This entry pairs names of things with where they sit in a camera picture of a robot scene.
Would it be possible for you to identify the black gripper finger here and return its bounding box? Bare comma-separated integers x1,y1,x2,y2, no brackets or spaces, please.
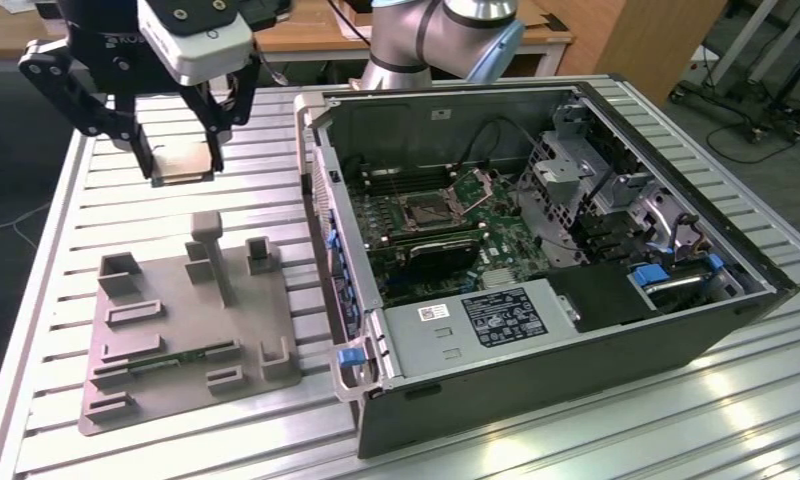
17,41,159,182
179,47,264,175

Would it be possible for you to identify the silver CPU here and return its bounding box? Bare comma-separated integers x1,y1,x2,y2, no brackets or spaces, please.
151,144,216,185

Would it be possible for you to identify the black RAM slot bank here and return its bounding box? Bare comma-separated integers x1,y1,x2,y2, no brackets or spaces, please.
358,167,454,195
366,223,479,247

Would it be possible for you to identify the CPU socket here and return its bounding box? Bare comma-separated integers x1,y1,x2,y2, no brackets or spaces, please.
399,192,467,234

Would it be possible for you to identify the wooden desk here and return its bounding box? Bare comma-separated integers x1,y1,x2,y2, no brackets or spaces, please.
0,0,579,92

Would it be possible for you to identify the silver socket cover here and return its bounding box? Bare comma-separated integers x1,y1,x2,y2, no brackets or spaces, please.
444,168,503,211

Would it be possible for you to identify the black graphics card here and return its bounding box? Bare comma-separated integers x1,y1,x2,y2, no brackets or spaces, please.
390,238,480,286

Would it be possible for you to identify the grey parts rack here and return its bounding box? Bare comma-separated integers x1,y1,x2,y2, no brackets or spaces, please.
77,210,306,437

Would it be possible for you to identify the brown cardboard sheet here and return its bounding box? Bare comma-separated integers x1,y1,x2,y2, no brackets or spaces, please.
516,0,570,37

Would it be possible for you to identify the green motherboard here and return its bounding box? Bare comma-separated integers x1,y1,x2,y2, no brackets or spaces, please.
343,167,553,309

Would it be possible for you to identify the grey metal drive cage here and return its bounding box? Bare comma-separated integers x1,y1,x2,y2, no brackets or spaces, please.
525,102,649,261

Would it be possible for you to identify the silver chipset heatsink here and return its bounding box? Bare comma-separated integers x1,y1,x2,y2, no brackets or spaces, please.
483,269,527,290

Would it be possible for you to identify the green RAM stick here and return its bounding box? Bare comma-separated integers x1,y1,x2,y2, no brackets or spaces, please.
127,349,210,375

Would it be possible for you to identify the grey power supply unit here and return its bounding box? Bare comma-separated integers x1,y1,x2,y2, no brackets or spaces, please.
380,277,581,379

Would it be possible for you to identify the wooden cabinet panel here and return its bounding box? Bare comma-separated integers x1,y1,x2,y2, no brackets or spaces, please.
559,0,733,106

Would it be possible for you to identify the black plastic shroud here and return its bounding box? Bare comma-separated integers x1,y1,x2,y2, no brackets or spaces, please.
545,262,662,335

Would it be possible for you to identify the blue disk carrier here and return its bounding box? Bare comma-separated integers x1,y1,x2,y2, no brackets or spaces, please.
629,263,674,296

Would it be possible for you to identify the black open PC case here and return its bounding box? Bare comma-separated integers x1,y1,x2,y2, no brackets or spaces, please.
291,79,800,460

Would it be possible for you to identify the black wheeled equipment stand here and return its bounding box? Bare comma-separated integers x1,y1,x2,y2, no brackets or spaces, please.
670,0,800,149

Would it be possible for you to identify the black looped wire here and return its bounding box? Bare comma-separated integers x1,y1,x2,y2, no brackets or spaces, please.
458,117,543,169

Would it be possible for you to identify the grey case release handle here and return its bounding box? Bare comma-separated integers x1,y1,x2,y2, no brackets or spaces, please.
331,335,383,402

